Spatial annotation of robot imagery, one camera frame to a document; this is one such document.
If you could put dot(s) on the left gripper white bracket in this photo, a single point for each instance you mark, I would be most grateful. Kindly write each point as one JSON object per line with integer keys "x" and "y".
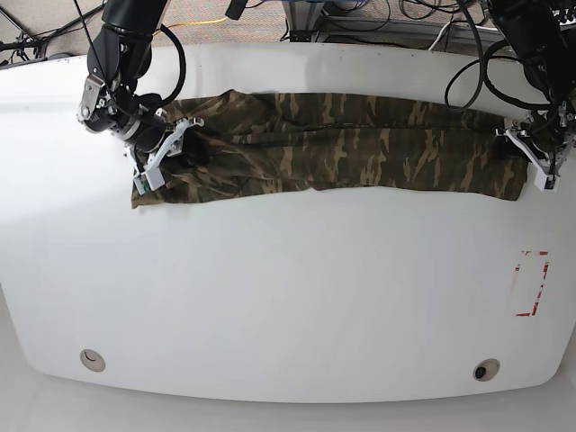
{"x": 546, "y": 150}

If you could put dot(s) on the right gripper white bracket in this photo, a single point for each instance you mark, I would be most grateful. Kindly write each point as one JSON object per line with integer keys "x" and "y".
{"x": 150, "y": 145}

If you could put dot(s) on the camouflage T-shirt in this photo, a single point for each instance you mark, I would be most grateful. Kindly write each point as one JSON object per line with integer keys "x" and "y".
{"x": 278, "y": 143}

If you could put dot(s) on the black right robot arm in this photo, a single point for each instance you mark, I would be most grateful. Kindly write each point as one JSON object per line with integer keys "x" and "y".
{"x": 118, "y": 57}

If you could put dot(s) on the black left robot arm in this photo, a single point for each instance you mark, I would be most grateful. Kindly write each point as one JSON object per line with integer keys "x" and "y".
{"x": 542, "y": 36}

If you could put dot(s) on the red tape rectangle marking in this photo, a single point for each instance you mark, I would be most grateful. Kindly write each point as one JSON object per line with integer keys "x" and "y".
{"x": 528, "y": 282}

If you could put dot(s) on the black tripod stand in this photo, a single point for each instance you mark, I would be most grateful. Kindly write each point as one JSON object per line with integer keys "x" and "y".
{"x": 28, "y": 46}

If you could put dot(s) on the right table grommet hole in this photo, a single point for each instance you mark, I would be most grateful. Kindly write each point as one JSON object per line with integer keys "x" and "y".
{"x": 486, "y": 370}

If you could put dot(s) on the table grommet hole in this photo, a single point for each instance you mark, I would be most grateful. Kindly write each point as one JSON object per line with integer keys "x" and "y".
{"x": 92, "y": 360}
{"x": 486, "y": 370}

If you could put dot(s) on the left table grommet hole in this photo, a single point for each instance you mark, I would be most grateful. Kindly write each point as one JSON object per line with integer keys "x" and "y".
{"x": 92, "y": 360}

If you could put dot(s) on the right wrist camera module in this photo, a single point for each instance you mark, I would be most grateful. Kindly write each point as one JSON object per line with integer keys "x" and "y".
{"x": 148, "y": 181}

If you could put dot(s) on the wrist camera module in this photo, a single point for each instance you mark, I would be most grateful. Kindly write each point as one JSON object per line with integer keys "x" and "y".
{"x": 544, "y": 181}
{"x": 148, "y": 181}

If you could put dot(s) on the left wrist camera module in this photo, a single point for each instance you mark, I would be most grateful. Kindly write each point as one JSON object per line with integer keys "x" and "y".
{"x": 544, "y": 181}

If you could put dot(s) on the aluminium frame post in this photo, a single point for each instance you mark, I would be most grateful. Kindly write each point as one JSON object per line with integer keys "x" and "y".
{"x": 302, "y": 17}

